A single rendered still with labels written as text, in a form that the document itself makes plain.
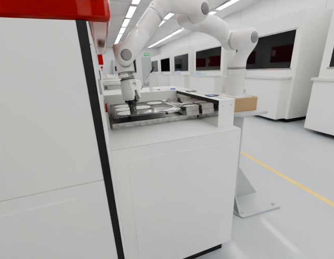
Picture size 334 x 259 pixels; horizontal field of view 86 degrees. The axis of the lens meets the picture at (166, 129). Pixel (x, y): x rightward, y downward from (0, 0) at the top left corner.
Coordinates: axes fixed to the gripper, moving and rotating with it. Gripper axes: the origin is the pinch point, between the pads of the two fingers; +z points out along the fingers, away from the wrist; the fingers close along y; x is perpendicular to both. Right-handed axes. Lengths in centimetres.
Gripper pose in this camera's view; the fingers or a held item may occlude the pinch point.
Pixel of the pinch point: (133, 110)
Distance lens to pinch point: 93.6
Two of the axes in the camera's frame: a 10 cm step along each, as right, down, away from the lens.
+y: -7.1, -0.5, 7.0
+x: -6.9, 2.6, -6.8
